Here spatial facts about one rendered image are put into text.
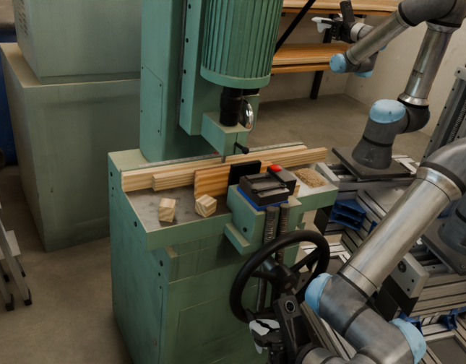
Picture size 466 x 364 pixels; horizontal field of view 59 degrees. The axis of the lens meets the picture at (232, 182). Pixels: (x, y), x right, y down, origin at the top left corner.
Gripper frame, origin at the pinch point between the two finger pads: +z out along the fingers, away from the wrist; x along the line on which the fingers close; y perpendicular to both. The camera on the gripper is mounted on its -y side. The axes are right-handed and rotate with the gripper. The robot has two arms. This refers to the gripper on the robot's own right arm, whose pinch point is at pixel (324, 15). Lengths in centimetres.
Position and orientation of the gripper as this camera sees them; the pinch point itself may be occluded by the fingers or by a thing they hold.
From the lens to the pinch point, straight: 204.7
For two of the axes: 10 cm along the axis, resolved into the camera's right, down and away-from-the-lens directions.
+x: 8.5, -3.0, 4.3
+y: -0.1, 8.1, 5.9
